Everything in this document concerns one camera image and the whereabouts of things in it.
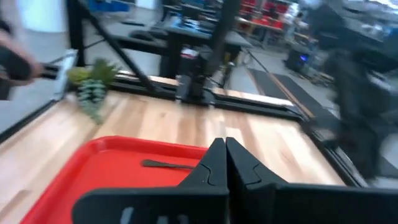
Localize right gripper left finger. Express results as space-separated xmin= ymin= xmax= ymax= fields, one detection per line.
xmin=72 ymin=137 xmax=230 ymax=224

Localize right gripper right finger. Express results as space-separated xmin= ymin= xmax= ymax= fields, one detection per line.
xmin=226 ymin=136 xmax=398 ymax=224

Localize black spoon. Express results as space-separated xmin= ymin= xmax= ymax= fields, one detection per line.
xmin=142 ymin=159 xmax=197 ymax=170

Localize red plastic tray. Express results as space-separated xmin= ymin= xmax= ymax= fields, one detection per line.
xmin=19 ymin=135 xmax=210 ymax=224

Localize black hazard-striped floor mat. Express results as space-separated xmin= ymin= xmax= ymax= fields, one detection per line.
xmin=248 ymin=68 xmax=300 ymax=110
xmin=273 ymin=73 xmax=331 ymax=118

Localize black computer box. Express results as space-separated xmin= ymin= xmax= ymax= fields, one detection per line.
xmin=285 ymin=46 xmax=312 ymax=73

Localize small potted succulent plant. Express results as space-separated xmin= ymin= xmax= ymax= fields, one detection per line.
xmin=66 ymin=58 xmax=121 ymax=125

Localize white flat board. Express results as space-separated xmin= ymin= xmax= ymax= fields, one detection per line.
xmin=52 ymin=49 xmax=78 ymax=101

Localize red storage shelves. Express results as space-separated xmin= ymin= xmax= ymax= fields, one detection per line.
xmin=238 ymin=0 xmax=292 ymax=30

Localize blue storage bin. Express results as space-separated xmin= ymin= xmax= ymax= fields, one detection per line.
xmin=88 ymin=0 xmax=131 ymax=12

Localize black handheld device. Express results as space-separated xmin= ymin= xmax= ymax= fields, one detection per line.
xmin=0 ymin=45 xmax=60 ymax=82

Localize white round column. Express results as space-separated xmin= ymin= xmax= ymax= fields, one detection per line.
xmin=17 ymin=0 xmax=68 ymax=34

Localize person's hand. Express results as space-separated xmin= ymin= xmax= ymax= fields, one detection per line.
xmin=0 ymin=29 xmax=44 ymax=88

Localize black metal rig frame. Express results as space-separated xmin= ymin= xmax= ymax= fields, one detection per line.
xmin=0 ymin=0 xmax=371 ymax=187

